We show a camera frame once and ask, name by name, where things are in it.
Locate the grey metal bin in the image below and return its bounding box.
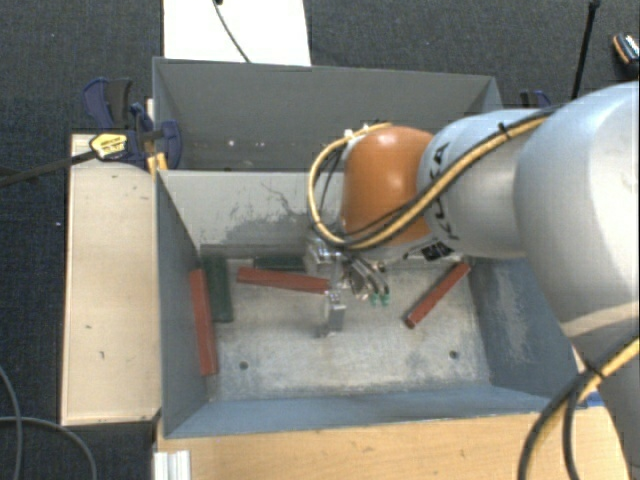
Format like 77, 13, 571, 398
151, 56, 589, 440

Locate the dark green flat block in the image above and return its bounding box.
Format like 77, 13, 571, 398
201, 254, 235, 325
252, 254, 307, 273

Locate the red-brown flat block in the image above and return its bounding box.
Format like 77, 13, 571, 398
188, 267, 220, 377
403, 261, 473, 331
235, 266, 332, 296

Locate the pale wood flat board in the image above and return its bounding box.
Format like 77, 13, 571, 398
59, 132, 164, 427

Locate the black cylinder on white bracket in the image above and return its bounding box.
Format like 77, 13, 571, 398
403, 240, 464, 264

